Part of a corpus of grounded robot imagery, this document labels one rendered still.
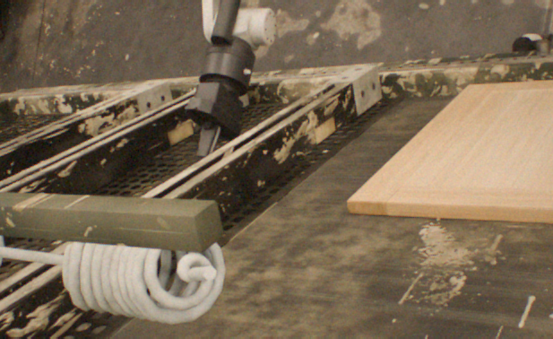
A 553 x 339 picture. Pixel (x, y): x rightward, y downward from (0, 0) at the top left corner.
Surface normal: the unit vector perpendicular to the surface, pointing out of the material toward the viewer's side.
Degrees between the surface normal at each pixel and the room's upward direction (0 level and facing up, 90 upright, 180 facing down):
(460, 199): 51
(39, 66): 0
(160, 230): 40
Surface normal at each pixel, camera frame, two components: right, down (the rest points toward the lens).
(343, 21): -0.51, -0.31
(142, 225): -0.50, 0.37
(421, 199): -0.18, -0.93
